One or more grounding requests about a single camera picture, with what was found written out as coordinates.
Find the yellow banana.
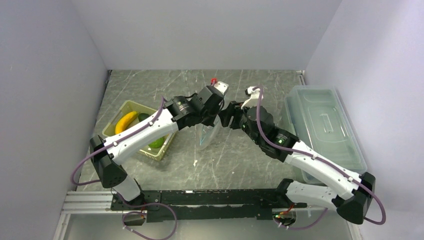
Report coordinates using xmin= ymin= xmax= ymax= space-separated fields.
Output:
xmin=114 ymin=111 xmax=138 ymax=135

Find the aluminium frame rail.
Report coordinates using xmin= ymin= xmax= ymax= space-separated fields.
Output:
xmin=61 ymin=191 xmax=113 ymax=214

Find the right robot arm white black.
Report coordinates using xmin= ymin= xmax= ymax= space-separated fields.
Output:
xmin=219 ymin=101 xmax=376 ymax=225

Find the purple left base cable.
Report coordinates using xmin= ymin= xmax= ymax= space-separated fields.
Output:
xmin=114 ymin=195 xmax=180 ymax=240

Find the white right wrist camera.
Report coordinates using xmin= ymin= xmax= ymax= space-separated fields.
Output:
xmin=241 ymin=86 xmax=264 ymax=110

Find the clear zip bag blue zipper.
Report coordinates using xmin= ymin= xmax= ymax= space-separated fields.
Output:
xmin=195 ymin=96 xmax=228 ymax=151

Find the clear plastic lidded container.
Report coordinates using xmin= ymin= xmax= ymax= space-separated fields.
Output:
xmin=280 ymin=85 xmax=368 ymax=174

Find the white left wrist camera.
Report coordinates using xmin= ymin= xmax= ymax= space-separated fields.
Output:
xmin=210 ymin=78 xmax=229 ymax=97

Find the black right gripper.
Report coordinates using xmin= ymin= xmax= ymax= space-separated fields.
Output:
xmin=218 ymin=100 xmax=262 ymax=146

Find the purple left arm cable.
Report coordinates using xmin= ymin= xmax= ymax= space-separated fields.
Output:
xmin=70 ymin=96 xmax=167 ymax=187

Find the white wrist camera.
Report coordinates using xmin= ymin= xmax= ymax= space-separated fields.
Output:
xmin=210 ymin=78 xmax=229 ymax=97
xmin=241 ymin=86 xmax=264 ymax=110

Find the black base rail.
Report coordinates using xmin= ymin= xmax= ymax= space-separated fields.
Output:
xmin=110 ymin=188 xmax=307 ymax=223

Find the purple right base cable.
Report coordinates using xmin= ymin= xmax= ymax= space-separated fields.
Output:
xmin=274 ymin=206 xmax=329 ymax=232

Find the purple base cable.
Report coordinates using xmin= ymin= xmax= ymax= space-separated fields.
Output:
xmin=274 ymin=206 xmax=329 ymax=232
xmin=114 ymin=195 xmax=180 ymax=240

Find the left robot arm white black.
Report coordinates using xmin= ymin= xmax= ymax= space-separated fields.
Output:
xmin=90 ymin=81 xmax=229 ymax=210

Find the pale yellow plastic basket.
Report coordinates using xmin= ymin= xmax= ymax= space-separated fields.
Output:
xmin=101 ymin=100 xmax=176 ymax=162

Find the green bumpy fruit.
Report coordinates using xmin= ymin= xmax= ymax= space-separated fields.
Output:
xmin=148 ymin=136 xmax=166 ymax=149

